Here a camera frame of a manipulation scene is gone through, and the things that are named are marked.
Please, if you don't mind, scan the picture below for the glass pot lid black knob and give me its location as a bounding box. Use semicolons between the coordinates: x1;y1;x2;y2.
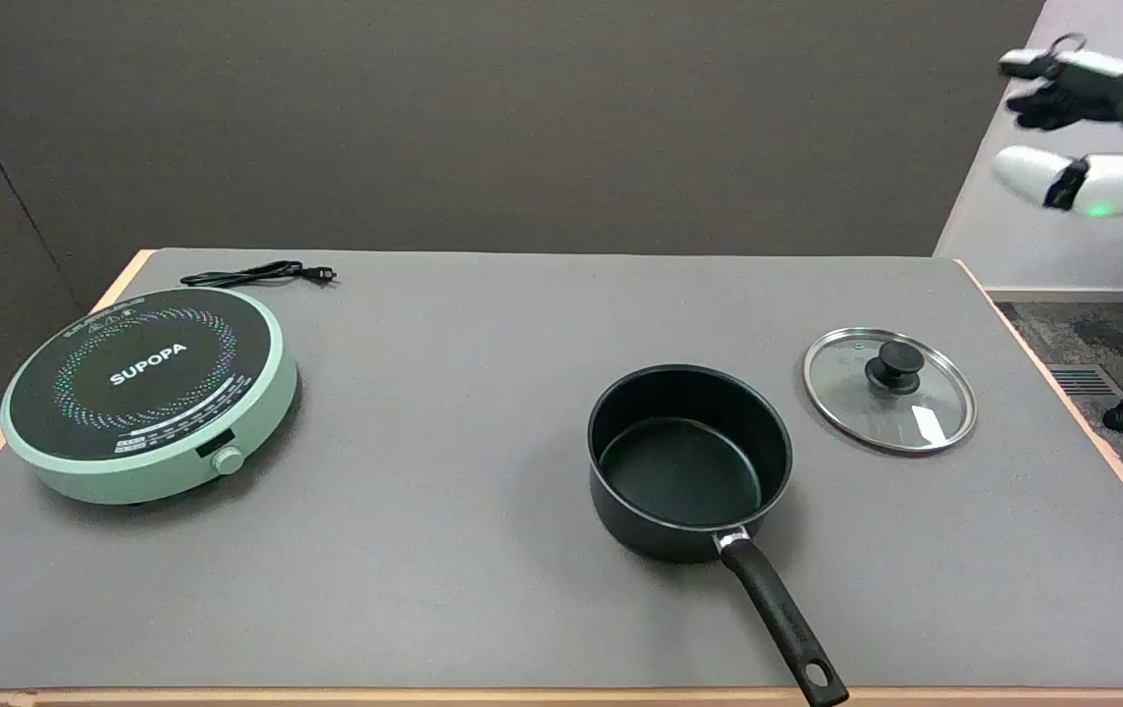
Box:
803;327;978;456

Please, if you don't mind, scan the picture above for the metal floor vent grille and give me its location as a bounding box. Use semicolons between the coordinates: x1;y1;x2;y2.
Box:
1045;364;1123;400

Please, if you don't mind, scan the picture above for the green round induction cooker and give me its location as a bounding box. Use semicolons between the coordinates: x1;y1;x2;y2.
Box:
0;287;299;506

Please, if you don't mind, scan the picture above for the black saucepan with long handle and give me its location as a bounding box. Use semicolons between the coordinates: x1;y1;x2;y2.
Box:
587;364;850;707

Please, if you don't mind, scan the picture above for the black power cord with plug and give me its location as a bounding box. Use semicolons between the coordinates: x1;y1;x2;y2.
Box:
180;260;339;289

